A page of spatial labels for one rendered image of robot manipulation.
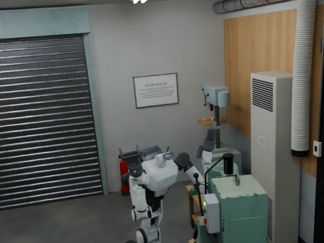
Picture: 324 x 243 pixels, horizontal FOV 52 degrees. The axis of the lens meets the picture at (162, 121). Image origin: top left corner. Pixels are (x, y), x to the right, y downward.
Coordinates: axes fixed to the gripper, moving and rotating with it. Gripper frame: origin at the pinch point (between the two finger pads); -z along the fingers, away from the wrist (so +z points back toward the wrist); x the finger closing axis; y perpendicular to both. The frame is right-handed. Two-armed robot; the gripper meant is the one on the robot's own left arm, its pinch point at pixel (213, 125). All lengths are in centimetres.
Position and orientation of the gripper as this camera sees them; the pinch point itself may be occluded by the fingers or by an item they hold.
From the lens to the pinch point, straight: 244.4
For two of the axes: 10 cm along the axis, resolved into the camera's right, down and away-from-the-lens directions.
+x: -3.5, 1.2, -9.3
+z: -2.2, 9.5, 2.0
